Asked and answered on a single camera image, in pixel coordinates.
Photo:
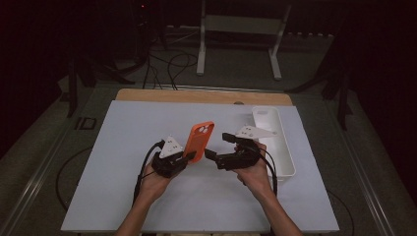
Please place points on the orange phone case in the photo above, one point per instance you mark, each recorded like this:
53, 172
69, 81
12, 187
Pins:
198, 141

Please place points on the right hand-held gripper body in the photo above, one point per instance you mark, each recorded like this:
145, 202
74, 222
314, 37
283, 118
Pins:
244, 157

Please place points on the long white tray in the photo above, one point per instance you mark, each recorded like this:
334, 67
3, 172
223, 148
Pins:
282, 154

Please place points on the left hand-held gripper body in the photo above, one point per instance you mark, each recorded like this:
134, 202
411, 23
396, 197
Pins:
170, 157

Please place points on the black tripod stand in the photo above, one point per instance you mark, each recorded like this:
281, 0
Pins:
342, 98

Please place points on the person's right hand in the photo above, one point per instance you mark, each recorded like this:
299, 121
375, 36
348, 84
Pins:
257, 178

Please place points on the white metal stand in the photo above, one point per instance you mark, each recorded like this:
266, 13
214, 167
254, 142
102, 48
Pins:
242, 24

